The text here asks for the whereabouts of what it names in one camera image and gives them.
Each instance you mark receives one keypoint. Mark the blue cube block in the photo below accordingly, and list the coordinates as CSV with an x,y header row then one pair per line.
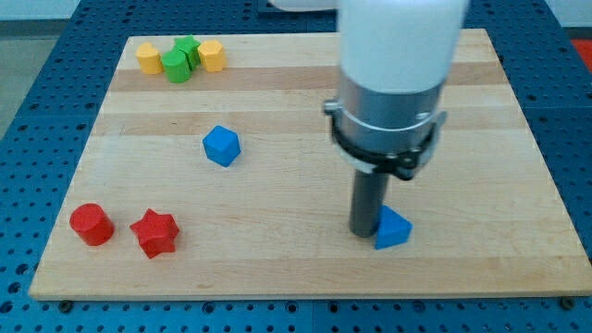
x,y
222,146

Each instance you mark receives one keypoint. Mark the red star block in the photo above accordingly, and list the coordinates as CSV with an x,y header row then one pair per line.
x,y
156,233

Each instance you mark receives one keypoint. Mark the yellow heart block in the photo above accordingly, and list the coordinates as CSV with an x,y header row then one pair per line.
x,y
149,59

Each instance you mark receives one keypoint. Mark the blue triangle block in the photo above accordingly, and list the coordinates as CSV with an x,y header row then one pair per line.
x,y
393,229

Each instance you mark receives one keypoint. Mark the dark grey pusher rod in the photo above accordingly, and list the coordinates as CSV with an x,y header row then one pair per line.
x,y
368,194

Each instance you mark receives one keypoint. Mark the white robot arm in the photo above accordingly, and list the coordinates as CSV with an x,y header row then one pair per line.
x,y
394,57

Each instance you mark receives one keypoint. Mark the green star block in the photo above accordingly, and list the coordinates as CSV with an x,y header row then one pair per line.
x,y
188,45

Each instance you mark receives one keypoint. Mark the yellow hexagon block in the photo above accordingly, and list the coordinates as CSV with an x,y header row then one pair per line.
x,y
212,55

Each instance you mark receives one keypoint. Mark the wooden board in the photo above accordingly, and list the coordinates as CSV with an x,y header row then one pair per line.
x,y
487,217

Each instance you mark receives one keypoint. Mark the red cylinder block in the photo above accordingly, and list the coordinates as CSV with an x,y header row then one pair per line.
x,y
92,224

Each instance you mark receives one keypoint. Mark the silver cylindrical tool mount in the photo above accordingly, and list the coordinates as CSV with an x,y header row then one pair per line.
x,y
392,133

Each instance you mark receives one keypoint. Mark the green cylinder block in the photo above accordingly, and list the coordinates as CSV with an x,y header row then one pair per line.
x,y
176,66

